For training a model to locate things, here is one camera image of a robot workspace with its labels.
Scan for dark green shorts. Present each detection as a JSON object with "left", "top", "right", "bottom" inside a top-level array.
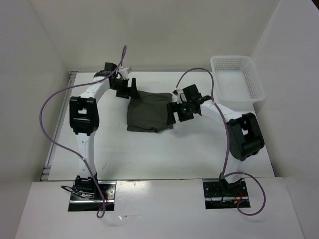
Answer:
[{"left": 127, "top": 91, "right": 173, "bottom": 133}]

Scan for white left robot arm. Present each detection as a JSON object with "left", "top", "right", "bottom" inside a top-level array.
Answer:
[{"left": 69, "top": 63, "right": 139, "bottom": 199}]

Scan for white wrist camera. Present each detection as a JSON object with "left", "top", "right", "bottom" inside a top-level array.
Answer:
[
  {"left": 173, "top": 88, "right": 187, "bottom": 104},
  {"left": 118, "top": 66, "right": 132, "bottom": 79}
]

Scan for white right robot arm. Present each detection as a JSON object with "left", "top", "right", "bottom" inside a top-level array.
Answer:
[{"left": 167, "top": 84, "right": 265, "bottom": 196}]

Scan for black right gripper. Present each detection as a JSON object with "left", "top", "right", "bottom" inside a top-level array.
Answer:
[{"left": 166, "top": 100, "right": 194, "bottom": 125}]

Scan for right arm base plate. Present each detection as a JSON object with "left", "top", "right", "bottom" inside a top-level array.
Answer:
[{"left": 202, "top": 179, "right": 251, "bottom": 210}]

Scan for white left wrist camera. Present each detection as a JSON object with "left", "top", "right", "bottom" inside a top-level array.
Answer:
[{"left": 118, "top": 66, "right": 132, "bottom": 79}]

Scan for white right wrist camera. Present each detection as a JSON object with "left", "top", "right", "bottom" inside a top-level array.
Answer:
[{"left": 173, "top": 88, "right": 187, "bottom": 104}]

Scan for white plastic basket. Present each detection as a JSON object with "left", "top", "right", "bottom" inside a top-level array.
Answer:
[{"left": 210, "top": 55, "right": 266, "bottom": 111}]

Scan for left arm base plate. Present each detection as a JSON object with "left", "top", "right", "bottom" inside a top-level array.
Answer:
[{"left": 61, "top": 181, "right": 117, "bottom": 212}]

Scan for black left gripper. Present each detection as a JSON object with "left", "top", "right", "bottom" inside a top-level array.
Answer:
[{"left": 110, "top": 77, "right": 139, "bottom": 99}]

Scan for aluminium table edge rail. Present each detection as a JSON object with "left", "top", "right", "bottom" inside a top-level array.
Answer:
[{"left": 40, "top": 71, "right": 78, "bottom": 182}]

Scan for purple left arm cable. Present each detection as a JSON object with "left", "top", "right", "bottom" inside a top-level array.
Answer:
[{"left": 39, "top": 45, "right": 128, "bottom": 219}]

